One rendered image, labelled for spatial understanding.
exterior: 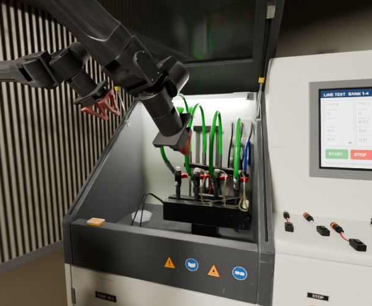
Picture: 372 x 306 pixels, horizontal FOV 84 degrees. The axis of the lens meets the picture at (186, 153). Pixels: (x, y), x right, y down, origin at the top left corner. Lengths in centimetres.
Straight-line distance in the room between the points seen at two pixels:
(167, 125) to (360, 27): 296
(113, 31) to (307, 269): 67
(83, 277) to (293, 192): 80
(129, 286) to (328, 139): 84
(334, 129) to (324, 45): 239
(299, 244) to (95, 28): 64
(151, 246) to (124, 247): 10
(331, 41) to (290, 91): 235
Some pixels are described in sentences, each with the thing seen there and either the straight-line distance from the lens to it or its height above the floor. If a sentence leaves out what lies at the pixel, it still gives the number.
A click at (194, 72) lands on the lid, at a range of 104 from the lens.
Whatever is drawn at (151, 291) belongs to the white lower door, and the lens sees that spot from 81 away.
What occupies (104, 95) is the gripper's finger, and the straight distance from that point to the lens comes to 64.
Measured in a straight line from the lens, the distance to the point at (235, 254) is 65.
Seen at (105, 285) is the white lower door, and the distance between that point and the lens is 89.
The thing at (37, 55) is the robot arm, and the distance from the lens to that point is 67.
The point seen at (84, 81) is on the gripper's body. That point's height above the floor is 140.
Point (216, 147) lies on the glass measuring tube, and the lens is 108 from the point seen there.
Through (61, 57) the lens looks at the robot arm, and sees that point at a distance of 63.
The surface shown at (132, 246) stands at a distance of 75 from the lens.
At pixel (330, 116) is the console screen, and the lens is 90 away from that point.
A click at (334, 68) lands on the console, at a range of 97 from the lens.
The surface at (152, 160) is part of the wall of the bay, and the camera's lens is 122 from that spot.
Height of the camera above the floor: 128
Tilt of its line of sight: 7 degrees down
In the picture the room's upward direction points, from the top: straight up
